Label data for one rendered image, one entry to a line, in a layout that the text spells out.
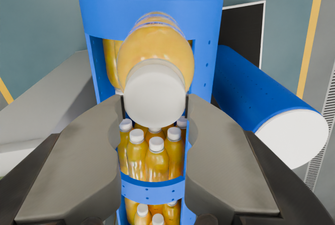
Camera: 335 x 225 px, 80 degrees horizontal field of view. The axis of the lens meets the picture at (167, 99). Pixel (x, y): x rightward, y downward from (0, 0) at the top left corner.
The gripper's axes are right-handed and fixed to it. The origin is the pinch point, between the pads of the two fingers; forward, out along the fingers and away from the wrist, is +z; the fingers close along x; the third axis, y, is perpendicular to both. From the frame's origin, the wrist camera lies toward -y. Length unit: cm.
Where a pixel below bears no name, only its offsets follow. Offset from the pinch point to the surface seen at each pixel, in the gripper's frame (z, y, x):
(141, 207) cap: 34, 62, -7
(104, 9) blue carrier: 23.0, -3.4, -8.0
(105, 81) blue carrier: 38.5, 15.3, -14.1
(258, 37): 131, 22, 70
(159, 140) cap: 30.0, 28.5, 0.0
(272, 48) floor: 147, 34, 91
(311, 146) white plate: 42, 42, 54
